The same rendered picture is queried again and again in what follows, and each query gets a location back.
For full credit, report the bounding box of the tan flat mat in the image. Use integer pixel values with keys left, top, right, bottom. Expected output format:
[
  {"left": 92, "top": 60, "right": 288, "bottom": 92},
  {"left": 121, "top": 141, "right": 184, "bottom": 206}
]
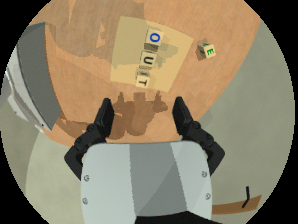
[{"left": 110, "top": 16, "right": 194, "bottom": 92}]

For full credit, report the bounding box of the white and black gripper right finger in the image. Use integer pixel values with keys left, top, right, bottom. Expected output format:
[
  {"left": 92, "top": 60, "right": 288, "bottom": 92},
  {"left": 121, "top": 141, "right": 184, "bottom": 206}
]
[{"left": 172, "top": 96, "right": 225, "bottom": 177}]

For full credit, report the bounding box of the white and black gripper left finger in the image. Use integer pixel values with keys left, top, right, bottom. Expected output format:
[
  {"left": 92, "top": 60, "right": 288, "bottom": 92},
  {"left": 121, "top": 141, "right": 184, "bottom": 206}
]
[{"left": 64, "top": 98, "right": 115, "bottom": 181}]

